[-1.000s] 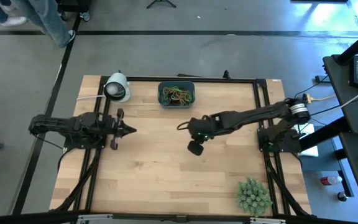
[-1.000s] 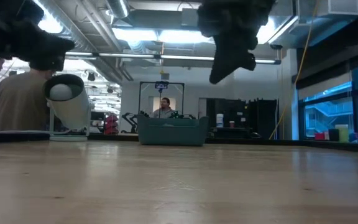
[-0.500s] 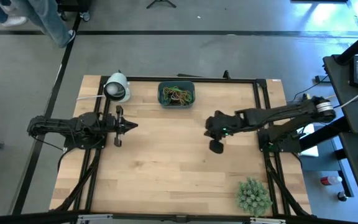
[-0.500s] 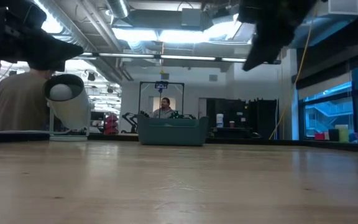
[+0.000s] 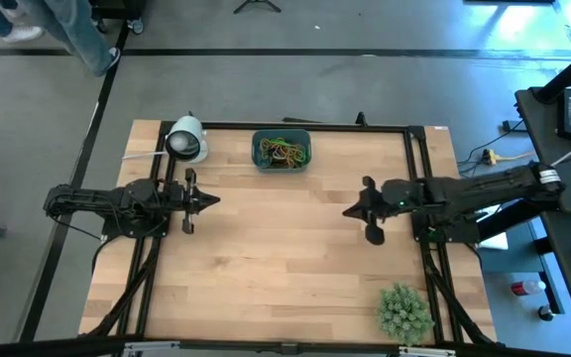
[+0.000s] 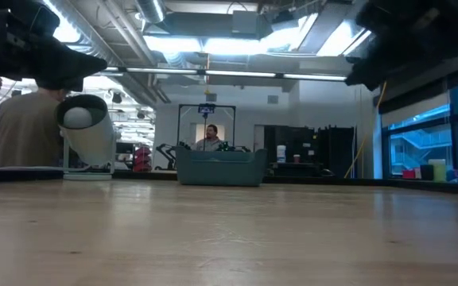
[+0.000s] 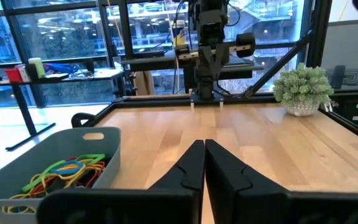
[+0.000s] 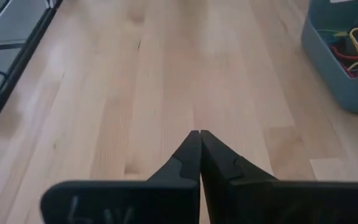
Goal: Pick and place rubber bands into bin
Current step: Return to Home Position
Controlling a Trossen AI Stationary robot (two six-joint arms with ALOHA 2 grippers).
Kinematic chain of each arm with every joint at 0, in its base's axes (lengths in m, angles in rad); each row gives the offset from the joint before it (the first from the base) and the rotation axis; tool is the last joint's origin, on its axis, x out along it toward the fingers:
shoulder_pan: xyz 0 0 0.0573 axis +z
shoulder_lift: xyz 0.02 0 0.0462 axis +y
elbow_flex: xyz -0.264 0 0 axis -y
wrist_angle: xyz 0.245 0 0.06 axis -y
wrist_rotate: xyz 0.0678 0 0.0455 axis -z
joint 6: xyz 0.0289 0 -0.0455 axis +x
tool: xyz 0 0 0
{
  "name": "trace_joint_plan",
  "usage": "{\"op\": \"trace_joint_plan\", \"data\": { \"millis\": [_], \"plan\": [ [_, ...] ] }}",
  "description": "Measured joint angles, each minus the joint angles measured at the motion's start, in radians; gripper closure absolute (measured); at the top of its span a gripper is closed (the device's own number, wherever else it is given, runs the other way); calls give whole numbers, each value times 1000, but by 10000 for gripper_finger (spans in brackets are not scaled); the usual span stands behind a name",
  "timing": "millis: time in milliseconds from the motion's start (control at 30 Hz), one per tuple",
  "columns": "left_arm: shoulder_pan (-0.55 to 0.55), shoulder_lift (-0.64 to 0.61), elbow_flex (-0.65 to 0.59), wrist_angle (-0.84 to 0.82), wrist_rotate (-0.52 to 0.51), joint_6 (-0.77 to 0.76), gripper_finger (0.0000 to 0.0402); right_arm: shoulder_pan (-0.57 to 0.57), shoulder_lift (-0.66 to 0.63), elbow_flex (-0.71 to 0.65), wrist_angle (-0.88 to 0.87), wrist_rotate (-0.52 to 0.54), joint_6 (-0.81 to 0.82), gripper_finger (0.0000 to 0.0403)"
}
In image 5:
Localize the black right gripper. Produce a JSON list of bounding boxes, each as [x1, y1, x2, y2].
[[343, 176, 418, 247]]

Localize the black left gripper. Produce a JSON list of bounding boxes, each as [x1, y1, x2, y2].
[[159, 168, 221, 235]]

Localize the blue-grey plastic bin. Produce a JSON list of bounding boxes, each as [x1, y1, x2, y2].
[[250, 128, 313, 175]]

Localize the white cylindrical desk lamp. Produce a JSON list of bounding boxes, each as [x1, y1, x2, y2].
[[164, 113, 210, 165]]

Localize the green artificial plant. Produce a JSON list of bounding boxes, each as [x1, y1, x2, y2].
[[376, 282, 436, 347]]

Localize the white paper sheet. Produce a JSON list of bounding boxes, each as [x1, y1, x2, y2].
[[477, 196, 510, 252]]

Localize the red and white bottle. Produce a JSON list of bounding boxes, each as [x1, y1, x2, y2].
[[510, 279, 548, 298]]

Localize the person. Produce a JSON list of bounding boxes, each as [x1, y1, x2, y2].
[[0, 0, 122, 78]]

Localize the black rolling cart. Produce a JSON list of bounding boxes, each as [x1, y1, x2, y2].
[[89, 0, 147, 36]]

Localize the black tripod legs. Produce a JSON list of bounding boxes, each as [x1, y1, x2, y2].
[[232, 0, 283, 15]]

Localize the white lamp cable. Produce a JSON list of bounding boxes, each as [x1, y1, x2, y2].
[[121, 151, 169, 162]]

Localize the black aluminium table frame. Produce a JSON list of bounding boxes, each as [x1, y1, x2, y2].
[[79, 118, 498, 348]]

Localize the yellow extension cord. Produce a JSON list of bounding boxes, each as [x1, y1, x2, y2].
[[480, 147, 535, 168]]

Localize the black overhead mount bar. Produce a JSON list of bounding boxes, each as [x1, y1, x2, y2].
[[0, 335, 571, 357]]

